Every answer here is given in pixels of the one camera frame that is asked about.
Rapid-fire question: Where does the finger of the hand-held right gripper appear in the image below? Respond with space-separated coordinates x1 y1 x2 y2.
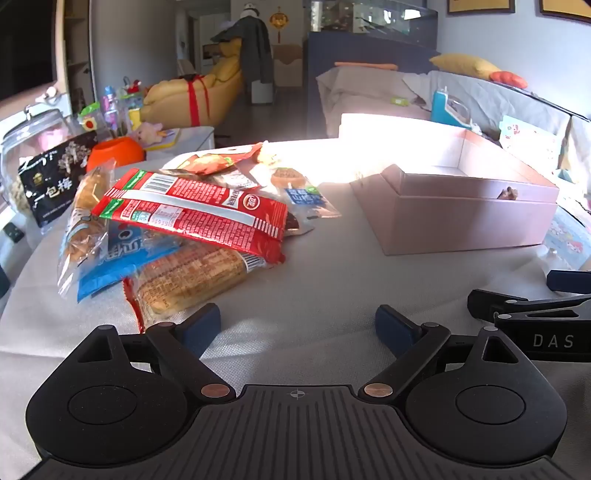
546 270 591 295
468 288 591 324

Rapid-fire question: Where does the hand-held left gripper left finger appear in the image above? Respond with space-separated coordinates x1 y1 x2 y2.
69 302 236 402

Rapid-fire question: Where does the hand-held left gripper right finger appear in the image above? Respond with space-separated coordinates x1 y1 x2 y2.
362 304 526 402

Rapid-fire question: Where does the clear wafer biscuit packet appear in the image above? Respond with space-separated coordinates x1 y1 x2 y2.
121 240 267 334

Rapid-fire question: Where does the pink cardboard box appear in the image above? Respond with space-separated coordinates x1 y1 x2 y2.
338 113 561 257

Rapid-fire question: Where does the red snack packet green trim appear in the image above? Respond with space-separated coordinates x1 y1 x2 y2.
91 168 302 265

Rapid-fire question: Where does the clear bread stick packet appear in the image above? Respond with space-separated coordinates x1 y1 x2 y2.
56 159 117 302

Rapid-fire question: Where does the orange-red snack packet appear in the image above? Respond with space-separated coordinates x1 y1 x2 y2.
159 142 265 177

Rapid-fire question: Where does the printed paper sheet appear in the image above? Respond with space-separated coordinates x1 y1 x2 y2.
542 202 591 271

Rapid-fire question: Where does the blue snack packet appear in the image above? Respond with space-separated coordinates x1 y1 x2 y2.
75 222 182 304

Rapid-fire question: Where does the white printed card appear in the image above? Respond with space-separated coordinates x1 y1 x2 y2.
498 115 574 170

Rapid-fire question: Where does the clear white snack packet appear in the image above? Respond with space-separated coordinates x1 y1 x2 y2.
203 168 262 191

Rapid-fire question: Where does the small cake packet blue label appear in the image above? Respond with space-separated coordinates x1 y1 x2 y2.
269 166 343 221

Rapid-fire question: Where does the small yellow snack packet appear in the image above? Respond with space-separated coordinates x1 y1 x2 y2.
256 141 283 168

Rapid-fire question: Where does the white side table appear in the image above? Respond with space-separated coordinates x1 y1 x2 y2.
141 126 216 161

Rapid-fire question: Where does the orange round bowl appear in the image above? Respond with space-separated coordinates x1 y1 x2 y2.
86 138 145 175

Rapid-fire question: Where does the teal bag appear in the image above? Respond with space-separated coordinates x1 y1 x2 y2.
431 87 482 131

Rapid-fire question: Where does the pink plush toy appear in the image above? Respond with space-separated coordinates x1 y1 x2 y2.
128 121 168 145

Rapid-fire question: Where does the black snack bag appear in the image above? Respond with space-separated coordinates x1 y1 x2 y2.
17 130 100 230

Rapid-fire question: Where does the orange pillow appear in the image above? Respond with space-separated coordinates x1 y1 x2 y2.
489 70 528 90

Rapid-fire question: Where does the power strip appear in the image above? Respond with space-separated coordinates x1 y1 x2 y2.
0 222 27 244

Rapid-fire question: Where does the yellow sofa with red ribbon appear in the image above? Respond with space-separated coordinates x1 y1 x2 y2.
140 37 244 127

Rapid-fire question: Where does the red-capped bottle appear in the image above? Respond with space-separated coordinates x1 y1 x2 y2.
121 80 142 131

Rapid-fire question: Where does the blue-capped bottle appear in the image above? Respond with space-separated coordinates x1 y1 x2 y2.
102 85 119 139

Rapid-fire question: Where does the yellow pillow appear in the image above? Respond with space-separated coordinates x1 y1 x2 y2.
429 54 502 82

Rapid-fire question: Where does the green-lidded container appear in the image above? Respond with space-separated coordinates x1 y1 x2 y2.
78 103 103 136

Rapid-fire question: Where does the grey covered sofa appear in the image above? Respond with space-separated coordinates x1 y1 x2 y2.
316 66 591 195

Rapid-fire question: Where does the white air purifier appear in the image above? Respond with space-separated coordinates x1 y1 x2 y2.
250 79 277 106

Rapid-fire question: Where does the glass jar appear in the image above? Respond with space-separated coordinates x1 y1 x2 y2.
0 107 77 215

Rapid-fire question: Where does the long orange bolster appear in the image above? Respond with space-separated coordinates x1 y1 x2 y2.
334 61 399 72

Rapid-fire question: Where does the large red framed picture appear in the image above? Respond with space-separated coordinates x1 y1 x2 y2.
539 0 591 24

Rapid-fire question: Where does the beige cabinet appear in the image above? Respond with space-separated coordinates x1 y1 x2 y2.
273 44 304 88

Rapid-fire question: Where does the dark blue cabinet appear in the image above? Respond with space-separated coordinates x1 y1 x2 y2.
302 33 440 139

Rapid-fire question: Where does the small red framed picture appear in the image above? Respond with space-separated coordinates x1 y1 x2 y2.
446 0 516 16

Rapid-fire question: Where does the dark coat on stand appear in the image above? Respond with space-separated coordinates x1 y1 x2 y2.
211 2 274 87

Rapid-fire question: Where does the glass display case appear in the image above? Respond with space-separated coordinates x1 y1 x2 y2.
308 0 439 49

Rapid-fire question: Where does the yellow hanging ornament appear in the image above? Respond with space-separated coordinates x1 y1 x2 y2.
270 6 287 45

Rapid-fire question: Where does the black television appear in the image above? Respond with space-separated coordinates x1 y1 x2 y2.
0 0 59 101

